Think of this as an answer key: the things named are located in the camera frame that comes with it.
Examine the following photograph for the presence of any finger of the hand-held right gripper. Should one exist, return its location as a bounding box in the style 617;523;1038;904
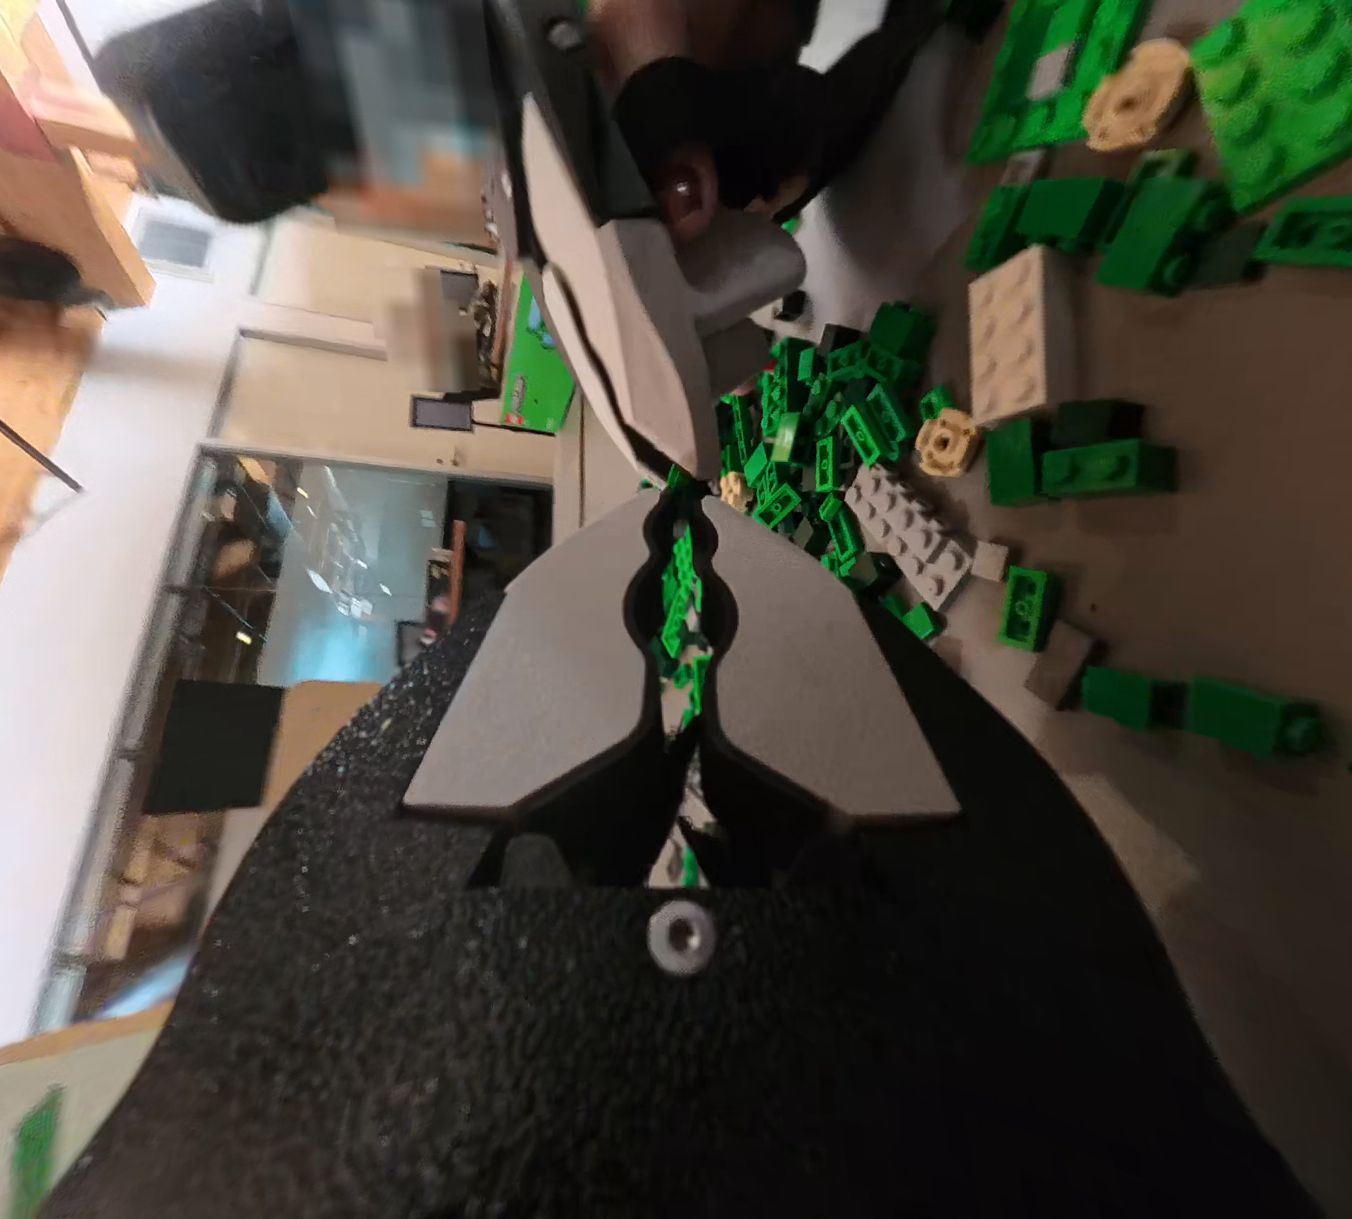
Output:
525;272;659;478
522;95;727;482

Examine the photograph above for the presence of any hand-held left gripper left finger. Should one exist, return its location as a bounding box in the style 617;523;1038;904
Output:
401;489;697;889

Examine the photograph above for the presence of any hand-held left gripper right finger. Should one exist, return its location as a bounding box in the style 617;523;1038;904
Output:
694;497;963;884

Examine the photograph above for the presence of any grey desk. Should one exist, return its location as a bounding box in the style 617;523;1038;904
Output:
550;0;1352;1219

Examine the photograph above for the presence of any green cardboard toy box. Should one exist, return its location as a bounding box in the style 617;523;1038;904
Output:
496;273;577;434

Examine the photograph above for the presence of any light grey long plate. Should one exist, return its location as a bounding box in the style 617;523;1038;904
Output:
845;464;973;608

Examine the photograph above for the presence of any tan rounded board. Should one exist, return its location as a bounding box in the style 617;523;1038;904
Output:
263;680;384;820

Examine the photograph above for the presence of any small green plate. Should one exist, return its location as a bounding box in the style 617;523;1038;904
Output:
1001;566;1060;652

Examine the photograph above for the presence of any grey flat tile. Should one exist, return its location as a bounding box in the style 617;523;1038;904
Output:
1024;623;1100;708

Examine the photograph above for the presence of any tan round brick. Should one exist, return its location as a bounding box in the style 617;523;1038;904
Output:
1081;40;1196;154
914;409;984;478

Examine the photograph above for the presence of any green rectangular block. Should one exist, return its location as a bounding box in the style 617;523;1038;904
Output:
987;417;1049;507
966;179;1127;271
1098;174;1232;296
1039;438;1176;503

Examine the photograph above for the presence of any white rectangular brick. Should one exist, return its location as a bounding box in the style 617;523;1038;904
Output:
967;244;1079;426

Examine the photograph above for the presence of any green long block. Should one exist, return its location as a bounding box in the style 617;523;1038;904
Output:
1079;666;1322;756

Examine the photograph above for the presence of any large green plate build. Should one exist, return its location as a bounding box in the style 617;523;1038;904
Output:
966;0;1196;167

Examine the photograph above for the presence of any green square stud plate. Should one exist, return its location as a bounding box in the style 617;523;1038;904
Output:
1191;0;1352;214

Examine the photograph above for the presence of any black wall panel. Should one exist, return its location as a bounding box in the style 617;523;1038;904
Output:
142;680;284;814

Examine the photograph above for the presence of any wall air vent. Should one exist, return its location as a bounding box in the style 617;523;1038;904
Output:
131;216;212;275

